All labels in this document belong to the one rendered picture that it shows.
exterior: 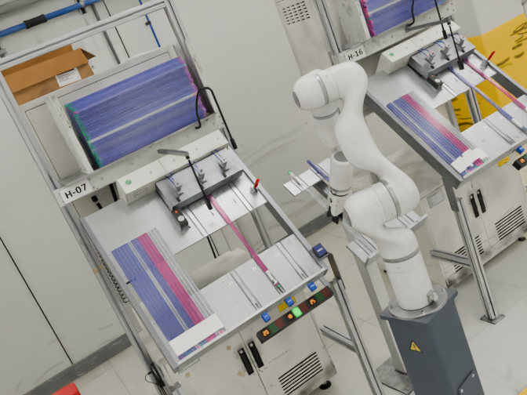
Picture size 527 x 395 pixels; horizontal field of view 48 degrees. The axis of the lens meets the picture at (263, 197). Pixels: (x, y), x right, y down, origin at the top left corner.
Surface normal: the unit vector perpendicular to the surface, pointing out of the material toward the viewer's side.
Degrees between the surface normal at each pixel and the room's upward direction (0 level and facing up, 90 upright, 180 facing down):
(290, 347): 90
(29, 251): 90
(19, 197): 90
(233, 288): 48
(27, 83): 80
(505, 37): 90
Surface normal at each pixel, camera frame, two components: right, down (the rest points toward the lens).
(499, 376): -0.37, -0.88
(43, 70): 0.43, -0.07
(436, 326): 0.64, -0.01
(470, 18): -0.81, 0.46
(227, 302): 0.09, -0.52
